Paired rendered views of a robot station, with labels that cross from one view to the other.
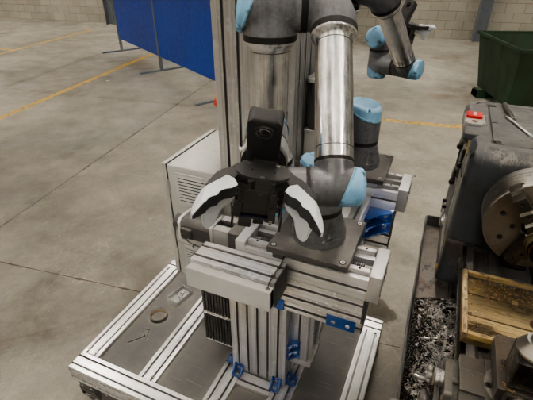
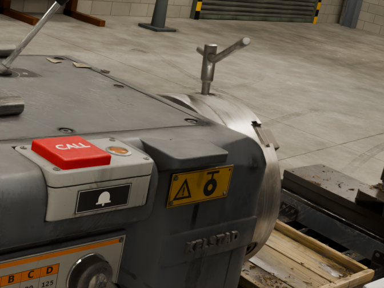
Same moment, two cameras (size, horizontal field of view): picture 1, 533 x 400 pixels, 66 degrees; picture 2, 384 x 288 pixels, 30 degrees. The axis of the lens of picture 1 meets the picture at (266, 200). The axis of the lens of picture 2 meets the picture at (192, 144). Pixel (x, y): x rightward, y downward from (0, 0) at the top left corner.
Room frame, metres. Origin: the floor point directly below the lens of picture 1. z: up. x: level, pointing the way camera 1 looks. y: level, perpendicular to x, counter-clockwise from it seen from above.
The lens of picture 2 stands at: (2.25, -0.51, 1.51)
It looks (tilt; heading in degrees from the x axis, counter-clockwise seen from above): 17 degrees down; 199
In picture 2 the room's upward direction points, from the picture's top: 12 degrees clockwise
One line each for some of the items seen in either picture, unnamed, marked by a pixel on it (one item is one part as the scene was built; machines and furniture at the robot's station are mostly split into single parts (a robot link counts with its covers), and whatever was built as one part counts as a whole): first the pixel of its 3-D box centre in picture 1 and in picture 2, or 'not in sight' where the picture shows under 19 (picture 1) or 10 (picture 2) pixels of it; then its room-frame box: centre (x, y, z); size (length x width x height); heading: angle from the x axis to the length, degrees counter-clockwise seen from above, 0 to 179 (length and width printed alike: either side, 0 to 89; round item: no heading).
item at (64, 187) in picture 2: (473, 124); (83, 176); (1.61, -0.85, 1.23); 0.13 x 0.08 x 0.05; 157
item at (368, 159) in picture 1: (360, 149); not in sight; (1.40, -0.35, 1.21); 0.15 x 0.15 x 0.10
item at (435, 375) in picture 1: (427, 373); not in sight; (0.65, -0.40, 0.95); 0.07 x 0.04 x 0.04; 67
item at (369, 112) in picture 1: (362, 119); not in sight; (1.40, -0.34, 1.33); 0.13 x 0.12 x 0.14; 45
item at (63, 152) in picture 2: (474, 116); (71, 155); (1.63, -0.85, 1.26); 0.06 x 0.06 x 0.02; 67
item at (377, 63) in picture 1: (381, 63); not in sight; (1.67, -0.45, 1.46); 0.11 x 0.08 x 0.11; 45
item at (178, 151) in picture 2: (474, 134); (180, 155); (1.48, -0.79, 1.24); 0.09 x 0.08 x 0.03; 157
